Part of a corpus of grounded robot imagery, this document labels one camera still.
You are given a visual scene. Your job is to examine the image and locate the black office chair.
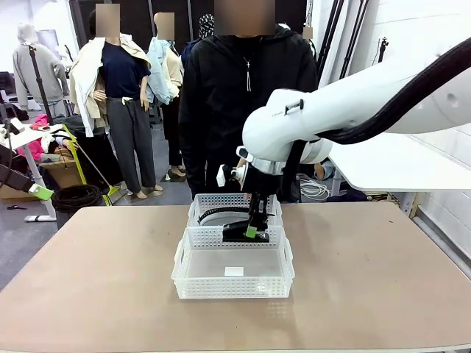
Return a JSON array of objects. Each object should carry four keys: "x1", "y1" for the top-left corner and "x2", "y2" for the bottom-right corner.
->
[{"x1": 0, "y1": 71, "x2": 18, "y2": 97}]

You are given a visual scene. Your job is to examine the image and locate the black stapler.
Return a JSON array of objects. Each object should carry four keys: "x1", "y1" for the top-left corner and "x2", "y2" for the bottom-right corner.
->
[{"x1": 222, "y1": 223, "x2": 271, "y2": 243}]

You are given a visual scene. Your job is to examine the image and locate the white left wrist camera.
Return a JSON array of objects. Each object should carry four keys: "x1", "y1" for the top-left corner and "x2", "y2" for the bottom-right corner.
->
[{"x1": 2, "y1": 117, "x2": 25, "y2": 135}]

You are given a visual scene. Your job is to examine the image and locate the brown cardboard box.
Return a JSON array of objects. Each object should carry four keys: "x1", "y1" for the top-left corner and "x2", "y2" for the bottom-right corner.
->
[{"x1": 0, "y1": 157, "x2": 84, "y2": 202}]

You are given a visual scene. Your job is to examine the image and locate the black light stand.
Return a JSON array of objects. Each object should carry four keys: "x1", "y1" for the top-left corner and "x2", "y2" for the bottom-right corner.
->
[
  {"x1": 316, "y1": 0, "x2": 346, "y2": 71},
  {"x1": 338, "y1": 0, "x2": 371, "y2": 80}
]

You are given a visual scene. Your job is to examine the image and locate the bystander with blurred face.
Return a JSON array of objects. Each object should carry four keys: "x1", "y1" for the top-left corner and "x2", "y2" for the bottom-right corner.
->
[{"x1": 279, "y1": 22, "x2": 318, "y2": 63}]

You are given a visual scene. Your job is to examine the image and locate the mannequin with bucket hat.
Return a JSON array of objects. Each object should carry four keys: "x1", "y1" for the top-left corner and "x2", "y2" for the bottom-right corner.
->
[{"x1": 180, "y1": 13, "x2": 216, "y2": 67}]

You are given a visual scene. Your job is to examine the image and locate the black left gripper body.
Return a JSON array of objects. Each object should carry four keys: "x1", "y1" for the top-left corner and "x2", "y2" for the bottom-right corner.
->
[{"x1": 0, "y1": 143, "x2": 18, "y2": 184}]

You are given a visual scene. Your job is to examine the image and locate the grey CAMPUS pencil pouch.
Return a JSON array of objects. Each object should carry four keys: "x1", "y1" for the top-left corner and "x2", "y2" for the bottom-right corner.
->
[{"x1": 197, "y1": 205, "x2": 255, "y2": 227}]

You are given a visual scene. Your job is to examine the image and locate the black tripod pole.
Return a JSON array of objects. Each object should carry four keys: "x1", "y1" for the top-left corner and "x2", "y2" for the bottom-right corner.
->
[{"x1": 28, "y1": 44, "x2": 54, "y2": 126}]

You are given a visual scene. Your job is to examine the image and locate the pink garment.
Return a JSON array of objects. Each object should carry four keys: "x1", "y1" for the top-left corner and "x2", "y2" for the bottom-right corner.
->
[{"x1": 17, "y1": 138, "x2": 48, "y2": 163}]

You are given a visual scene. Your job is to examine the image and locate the large white table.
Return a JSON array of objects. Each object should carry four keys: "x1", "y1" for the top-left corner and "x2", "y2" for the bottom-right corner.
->
[{"x1": 327, "y1": 123, "x2": 471, "y2": 198}]

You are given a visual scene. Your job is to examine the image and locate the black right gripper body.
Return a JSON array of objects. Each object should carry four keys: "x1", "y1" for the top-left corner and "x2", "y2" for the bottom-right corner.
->
[{"x1": 241, "y1": 165, "x2": 284, "y2": 220}]

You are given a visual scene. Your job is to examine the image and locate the white coiled cable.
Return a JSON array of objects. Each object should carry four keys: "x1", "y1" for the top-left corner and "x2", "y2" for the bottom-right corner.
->
[{"x1": 300, "y1": 175, "x2": 332, "y2": 202}]

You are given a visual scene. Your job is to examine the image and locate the black coiled cable bundle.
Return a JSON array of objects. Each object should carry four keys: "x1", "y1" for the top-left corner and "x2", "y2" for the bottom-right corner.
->
[{"x1": 51, "y1": 184, "x2": 105, "y2": 229}]

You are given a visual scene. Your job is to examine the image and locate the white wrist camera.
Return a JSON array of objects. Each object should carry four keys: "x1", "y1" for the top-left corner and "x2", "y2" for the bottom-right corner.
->
[
  {"x1": 2, "y1": 117, "x2": 25, "y2": 135},
  {"x1": 216, "y1": 163, "x2": 248, "y2": 188}
]

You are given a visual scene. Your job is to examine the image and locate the black mannequin base plate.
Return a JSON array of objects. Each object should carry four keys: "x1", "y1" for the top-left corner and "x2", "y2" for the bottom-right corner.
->
[{"x1": 160, "y1": 168, "x2": 188, "y2": 184}]

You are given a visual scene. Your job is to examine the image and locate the silver pendant necklace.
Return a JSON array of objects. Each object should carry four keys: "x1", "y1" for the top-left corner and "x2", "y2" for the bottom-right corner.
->
[{"x1": 242, "y1": 54, "x2": 255, "y2": 93}]

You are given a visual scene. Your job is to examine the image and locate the black right arm cable sleeve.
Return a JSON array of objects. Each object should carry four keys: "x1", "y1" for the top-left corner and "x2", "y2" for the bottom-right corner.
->
[{"x1": 283, "y1": 46, "x2": 471, "y2": 196}]

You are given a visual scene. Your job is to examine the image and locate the person in black hoodie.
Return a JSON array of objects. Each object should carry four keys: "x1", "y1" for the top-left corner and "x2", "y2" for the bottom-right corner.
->
[{"x1": 178, "y1": 24, "x2": 319, "y2": 202}]

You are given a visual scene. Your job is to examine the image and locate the small white desk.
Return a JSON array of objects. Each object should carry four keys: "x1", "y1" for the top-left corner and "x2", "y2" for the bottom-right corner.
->
[{"x1": 0, "y1": 124, "x2": 63, "y2": 223}]

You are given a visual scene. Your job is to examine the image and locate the green broom and dustpan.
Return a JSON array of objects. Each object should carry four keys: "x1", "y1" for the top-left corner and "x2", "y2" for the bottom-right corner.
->
[{"x1": 60, "y1": 124, "x2": 122, "y2": 207}]

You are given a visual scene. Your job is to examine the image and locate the mannequin with grey hoodie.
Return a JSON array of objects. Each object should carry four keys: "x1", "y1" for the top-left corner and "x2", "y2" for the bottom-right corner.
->
[{"x1": 13, "y1": 21, "x2": 71, "y2": 115}]

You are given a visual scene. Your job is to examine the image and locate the white perforated plastic basket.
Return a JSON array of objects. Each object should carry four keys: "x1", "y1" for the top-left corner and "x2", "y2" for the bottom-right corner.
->
[
  {"x1": 171, "y1": 225, "x2": 296, "y2": 299},
  {"x1": 186, "y1": 192, "x2": 284, "y2": 229}
]

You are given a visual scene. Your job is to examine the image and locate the pink cloth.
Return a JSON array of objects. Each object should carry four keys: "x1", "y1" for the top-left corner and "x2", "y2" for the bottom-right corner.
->
[{"x1": 29, "y1": 113, "x2": 51, "y2": 132}]

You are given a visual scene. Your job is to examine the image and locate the mannequin with navy shirt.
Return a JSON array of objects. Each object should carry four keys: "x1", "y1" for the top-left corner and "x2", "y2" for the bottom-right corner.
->
[{"x1": 69, "y1": 9, "x2": 163, "y2": 199}]

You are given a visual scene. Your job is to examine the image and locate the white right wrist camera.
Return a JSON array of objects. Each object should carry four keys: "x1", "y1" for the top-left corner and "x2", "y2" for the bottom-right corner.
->
[{"x1": 216, "y1": 163, "x2": 248, "y2": 188}]

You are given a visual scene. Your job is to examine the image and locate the black tripod with camera mount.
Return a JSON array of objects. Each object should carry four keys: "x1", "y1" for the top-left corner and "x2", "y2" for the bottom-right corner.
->
[{"x1": 377, "y1": 36, "x2": 390, "y2": 66}]

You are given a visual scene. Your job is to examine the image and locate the mannequin with light blue shirt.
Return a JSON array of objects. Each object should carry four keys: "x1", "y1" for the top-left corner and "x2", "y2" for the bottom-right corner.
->
[{"x1": 146, "y1": 13, "x2": 187, "y2": 179}]

